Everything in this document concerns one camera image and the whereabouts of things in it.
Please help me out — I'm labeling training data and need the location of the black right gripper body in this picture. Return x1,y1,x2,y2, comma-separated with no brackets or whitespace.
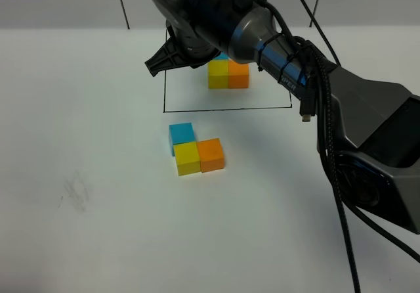
145,20,220,77

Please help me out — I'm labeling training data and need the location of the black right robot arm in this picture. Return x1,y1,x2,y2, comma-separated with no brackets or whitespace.
146,0,419,233

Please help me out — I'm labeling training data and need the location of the yellow template cube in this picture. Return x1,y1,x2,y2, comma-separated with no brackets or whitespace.
207,60,229,89

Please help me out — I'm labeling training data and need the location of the blue template cube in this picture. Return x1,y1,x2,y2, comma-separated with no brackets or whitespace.
214,53,229,60

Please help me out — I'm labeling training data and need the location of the orange template cube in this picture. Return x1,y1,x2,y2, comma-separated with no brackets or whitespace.
228,60,249,89

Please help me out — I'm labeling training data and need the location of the black right camera cable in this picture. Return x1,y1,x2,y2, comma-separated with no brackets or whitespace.
262,0,420,293

